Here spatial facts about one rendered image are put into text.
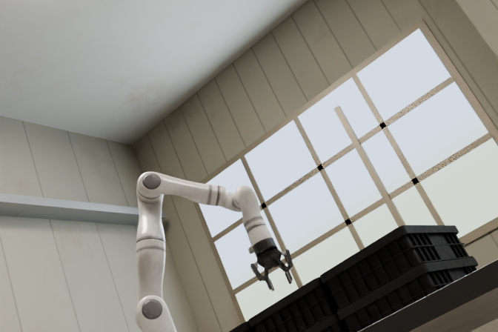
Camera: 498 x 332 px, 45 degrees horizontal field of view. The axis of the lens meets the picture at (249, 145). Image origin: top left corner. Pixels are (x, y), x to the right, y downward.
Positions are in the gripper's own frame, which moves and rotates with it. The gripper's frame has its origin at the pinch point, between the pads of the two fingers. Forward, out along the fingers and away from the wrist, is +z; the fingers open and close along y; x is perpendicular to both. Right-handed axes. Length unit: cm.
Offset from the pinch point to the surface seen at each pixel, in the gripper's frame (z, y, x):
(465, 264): 20, 48, -23
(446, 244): 13, 45, -25
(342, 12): -190, 142, 143
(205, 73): -218, 46, 204
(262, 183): -117, 52, 211
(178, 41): -218, 28, 155
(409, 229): 9, 31, -40
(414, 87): -112, 152, 133
